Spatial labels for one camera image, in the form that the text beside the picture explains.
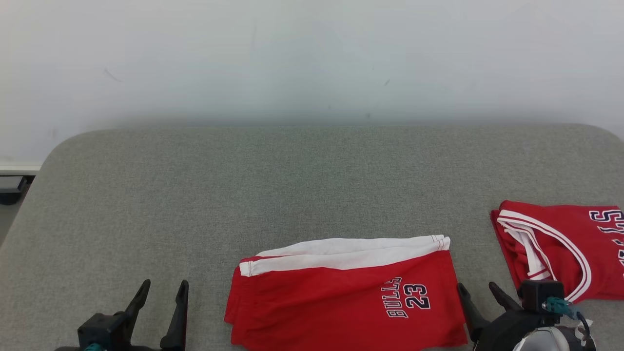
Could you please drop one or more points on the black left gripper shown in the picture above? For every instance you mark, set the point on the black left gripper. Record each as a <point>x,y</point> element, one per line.
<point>141,347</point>

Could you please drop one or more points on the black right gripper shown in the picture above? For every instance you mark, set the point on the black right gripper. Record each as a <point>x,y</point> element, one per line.
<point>499,334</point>

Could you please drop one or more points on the red jersey with white sleeves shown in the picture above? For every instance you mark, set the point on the red jersey with white sleeves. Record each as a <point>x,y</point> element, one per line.
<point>565,243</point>

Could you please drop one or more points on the red shorts with white stripe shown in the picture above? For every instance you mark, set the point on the red shorts with white stripe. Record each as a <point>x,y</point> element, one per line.
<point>317,302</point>

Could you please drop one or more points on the grey wheeled cart base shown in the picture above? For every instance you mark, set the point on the grey wheeled cart base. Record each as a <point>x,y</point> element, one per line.
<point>9,187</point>

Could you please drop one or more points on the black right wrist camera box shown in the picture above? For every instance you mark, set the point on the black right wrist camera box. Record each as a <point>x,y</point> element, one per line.
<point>538,295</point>

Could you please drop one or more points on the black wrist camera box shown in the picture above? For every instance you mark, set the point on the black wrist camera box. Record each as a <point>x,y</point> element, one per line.
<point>538,295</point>
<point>105,327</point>

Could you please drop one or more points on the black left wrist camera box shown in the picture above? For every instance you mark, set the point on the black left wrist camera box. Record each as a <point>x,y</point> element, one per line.
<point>105,327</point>

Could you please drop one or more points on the teal right camera connector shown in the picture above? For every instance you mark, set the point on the teal right camera connector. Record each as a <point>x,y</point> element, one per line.
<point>558,306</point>

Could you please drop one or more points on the teal camera connector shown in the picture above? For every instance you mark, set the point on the teal camera connector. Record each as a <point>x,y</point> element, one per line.
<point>92,347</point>
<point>558,306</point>

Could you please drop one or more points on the teal left camera connector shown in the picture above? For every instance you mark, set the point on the teal left camera connector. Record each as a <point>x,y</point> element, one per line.
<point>92,347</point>

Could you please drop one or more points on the white wall baseboard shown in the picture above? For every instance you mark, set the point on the white wall baseboard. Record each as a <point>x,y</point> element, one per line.
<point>19,168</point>

